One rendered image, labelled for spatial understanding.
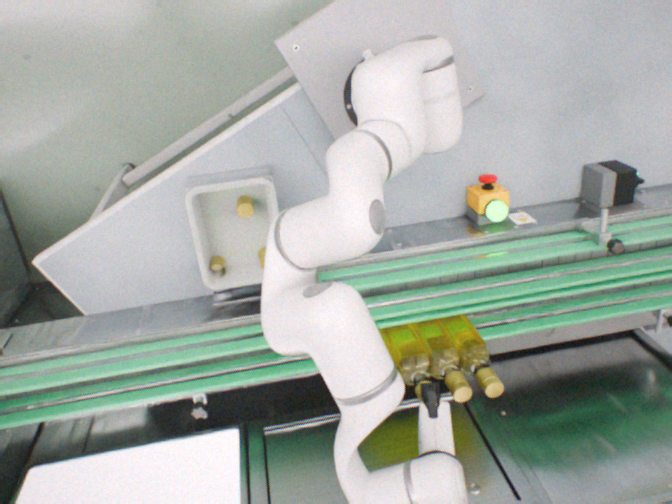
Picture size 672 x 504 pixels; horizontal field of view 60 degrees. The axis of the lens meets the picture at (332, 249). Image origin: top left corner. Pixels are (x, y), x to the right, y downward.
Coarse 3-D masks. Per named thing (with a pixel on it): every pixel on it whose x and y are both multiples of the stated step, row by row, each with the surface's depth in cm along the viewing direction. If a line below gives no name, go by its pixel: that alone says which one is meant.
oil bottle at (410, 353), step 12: (408, 324) 116; (396, 336) 113; (408, 336) 112; (396, 348) 109; (408, 348) 109; (420, 348) 108; (408, 360) 106; (420, 360) 105; (408, 372) 105; (408, 384) 106
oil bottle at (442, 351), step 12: (420, 324) 115; (432, 324) 115; (420, 336) 112; (432, 336) 111; (444, 336) 111; (432, 348) 108; (444, 348) 107; (456, 348) 107; (432, 360) 106; (444, 360) 105; (456, 360) 106; (432, 372) 107
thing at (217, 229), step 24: (192, 192) 110; (216, 192) 118; (240, 192) 119; (264, 192) 120; (192, 216) 112; (216, 216) 120; (264, 216) 122; (216, 240) 122; (240, 240) 123; (264, 240) 124; (240, 264) 125; (216, 288) 119
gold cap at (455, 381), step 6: (450, 372) 103; (456, 372) 102; (450, 378) 102; (456, 378) 101; (462, 378) 101; (450, 384) 101; (456, 384) 100; (462, 384) 99; (468, 384) 101; (450, 390) 101; (456, 390) 99; (462, 390) 99; (468, 390) 99; (456, 396) 100; (462, 396) 100; (468, 396) 100
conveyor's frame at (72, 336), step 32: (640, 192) 133; (416, 224) 129; (448, 224) 128; (544, 224) 123; (384, 256) 118; (64, 320) 125; (96, 320) 124; (128, 320) 122; (160, 320) 121; (192, 320) 120; (224, 320) 119; (256, 320) 119; (0, 352) 116; (32, 352) 115; (64, 352) 115
